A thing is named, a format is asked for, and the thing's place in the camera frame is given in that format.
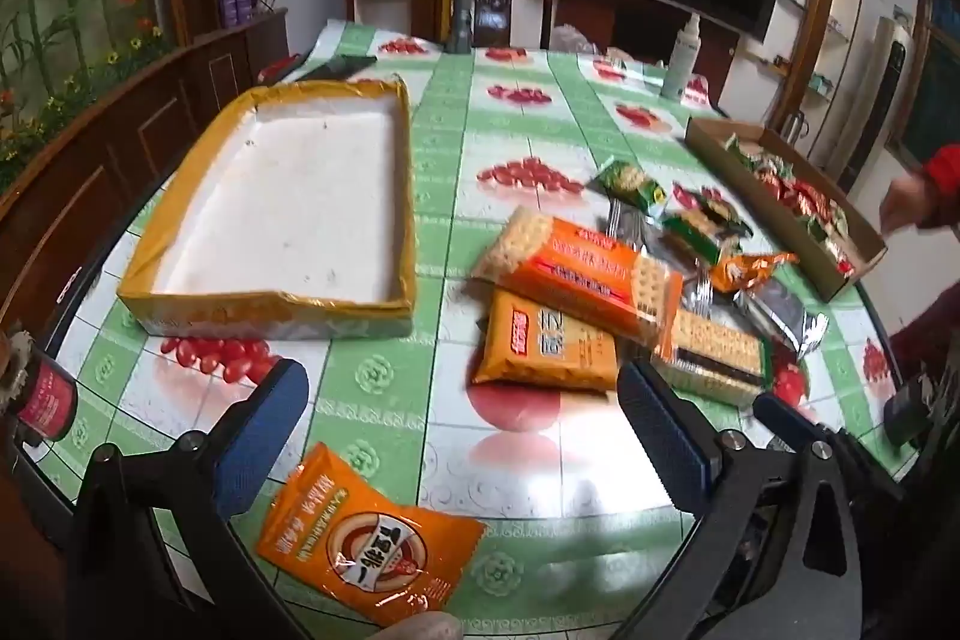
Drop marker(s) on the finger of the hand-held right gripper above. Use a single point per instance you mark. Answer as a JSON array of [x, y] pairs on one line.
[[784, 419]]

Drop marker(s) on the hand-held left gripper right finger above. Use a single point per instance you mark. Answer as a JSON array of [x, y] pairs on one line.
[[667, 449]]

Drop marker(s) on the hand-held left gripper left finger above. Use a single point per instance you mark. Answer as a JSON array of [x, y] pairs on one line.
[[259, 437]]

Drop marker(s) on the clear sandwich cracker pack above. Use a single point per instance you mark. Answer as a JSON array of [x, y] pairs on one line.
[[712, 355]]

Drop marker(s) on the dark silver foil packet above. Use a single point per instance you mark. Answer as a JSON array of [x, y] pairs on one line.
[[787, 317]]

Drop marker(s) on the orange round-logo snack packet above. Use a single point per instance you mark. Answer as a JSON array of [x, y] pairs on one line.
[[360, 535]]

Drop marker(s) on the brown cardboard tray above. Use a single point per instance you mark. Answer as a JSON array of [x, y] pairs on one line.
[[840, 280]]

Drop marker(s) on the small orange packet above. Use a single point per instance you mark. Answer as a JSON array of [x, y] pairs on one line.
[[750, 269]]

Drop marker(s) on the square orange biscuit packet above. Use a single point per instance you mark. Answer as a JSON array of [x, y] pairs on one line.
[[544, 347]]

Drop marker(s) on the long orange cracker pack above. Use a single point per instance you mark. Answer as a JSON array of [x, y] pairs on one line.
[[585, 269]]

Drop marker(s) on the large dark green cracker packet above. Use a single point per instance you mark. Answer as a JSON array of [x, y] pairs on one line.
[[705, 227]]

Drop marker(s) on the pile of red green packets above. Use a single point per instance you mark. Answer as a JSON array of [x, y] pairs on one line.
[[795, 190]]

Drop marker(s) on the shallow yellow-edged box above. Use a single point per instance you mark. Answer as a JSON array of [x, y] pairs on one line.
[[300, 197]]

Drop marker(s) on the small green yellow-corner packet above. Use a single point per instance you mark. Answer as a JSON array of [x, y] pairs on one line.
[[626, 186]]

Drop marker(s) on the dark jar with red label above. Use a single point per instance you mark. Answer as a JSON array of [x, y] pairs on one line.
[[45, 396]]

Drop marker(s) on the silver striped packet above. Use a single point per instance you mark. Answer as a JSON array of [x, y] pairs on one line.
[[630, 224]]

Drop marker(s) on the dark wooden cabinet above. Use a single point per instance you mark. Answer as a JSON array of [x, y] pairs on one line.
[[112, 160]]

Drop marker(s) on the white standing air conditioner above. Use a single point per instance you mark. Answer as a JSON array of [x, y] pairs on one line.
[[885, 100]]

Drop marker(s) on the green fruit print tablecloth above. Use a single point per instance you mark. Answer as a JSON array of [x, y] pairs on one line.
[[442, 175]]

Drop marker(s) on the white spray bottle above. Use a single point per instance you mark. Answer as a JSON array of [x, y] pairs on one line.
[[681, 59]]

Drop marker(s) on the black remote control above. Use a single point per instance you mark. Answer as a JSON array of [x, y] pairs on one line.
[[337, 66]]

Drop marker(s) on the clear plastic bag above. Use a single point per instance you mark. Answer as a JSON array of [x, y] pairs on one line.
[[574, 39]]

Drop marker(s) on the purple bottle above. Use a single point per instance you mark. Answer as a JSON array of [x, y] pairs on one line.
[[227, 3], [245, 1]]

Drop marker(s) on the dark tall bottle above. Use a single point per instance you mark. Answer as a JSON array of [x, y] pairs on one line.
[[463, 14]]

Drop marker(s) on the floral wall mural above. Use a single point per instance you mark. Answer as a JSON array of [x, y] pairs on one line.
[[75, 10]]

